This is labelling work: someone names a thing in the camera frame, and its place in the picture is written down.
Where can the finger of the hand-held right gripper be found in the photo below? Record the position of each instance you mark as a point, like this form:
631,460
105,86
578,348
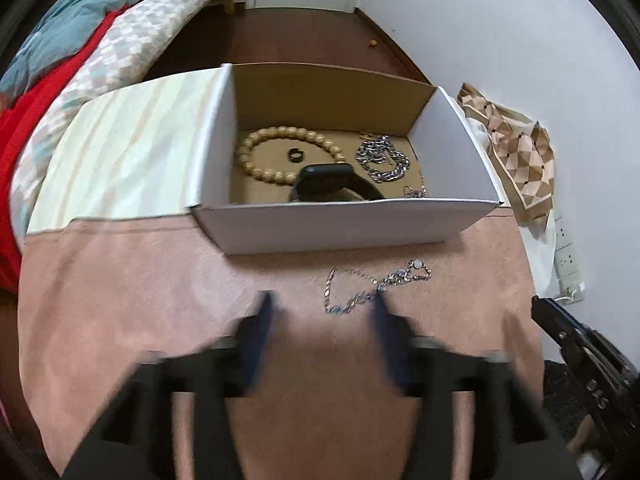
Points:
555,322

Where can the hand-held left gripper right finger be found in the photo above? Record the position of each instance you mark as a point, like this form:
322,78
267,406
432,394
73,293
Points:
387,340

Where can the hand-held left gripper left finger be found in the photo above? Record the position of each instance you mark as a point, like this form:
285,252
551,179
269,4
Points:
260,335

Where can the white cardboard box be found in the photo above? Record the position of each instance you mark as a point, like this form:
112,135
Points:
350,225

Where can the pink striped table cloth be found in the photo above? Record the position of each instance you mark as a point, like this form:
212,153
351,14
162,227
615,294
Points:
150,285

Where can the beige checkered scarf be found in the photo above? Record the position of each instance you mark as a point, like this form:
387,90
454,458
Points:
520,160

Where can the checkered quilt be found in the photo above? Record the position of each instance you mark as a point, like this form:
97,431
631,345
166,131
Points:
150,15

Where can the teal blanket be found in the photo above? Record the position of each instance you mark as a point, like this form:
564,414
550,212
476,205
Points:
65,20

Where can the white wall sockets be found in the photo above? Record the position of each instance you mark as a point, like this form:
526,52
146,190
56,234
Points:
567,260

